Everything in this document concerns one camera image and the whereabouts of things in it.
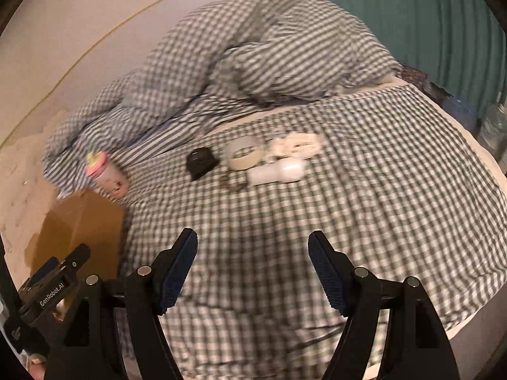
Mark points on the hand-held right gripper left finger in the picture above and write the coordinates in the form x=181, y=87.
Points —
x=178, y=273

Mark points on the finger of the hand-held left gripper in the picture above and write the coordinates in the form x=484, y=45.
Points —
x=75, y=259
x=45, y=271

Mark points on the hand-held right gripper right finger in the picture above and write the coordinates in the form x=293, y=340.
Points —
x=328, y=273

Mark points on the brown cardboard box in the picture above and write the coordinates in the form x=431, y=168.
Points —
x=79, y=221

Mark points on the blue container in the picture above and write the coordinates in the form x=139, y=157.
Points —
x=459, y=111

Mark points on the checked bed sheet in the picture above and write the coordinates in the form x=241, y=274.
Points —
x=356, y=206

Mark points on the pink panda cup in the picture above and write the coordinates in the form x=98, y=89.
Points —
x=107, y=174

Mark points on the white cylindrical device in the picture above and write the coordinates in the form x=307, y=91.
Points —
x=277, y=172

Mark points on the small black box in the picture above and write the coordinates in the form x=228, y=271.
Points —
x=202, y=162

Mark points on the beige tape roll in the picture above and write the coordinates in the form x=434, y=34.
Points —
x=237, y=164

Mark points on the dark patterned cloth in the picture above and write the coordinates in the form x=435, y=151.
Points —
x=412, y=73

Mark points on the clear plastic bottle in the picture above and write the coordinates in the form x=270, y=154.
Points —
x=493, y=126

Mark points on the checked duvet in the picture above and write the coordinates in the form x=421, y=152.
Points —
x=257, y=47

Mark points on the teal curtain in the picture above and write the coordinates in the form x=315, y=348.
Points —
x=416, y=16

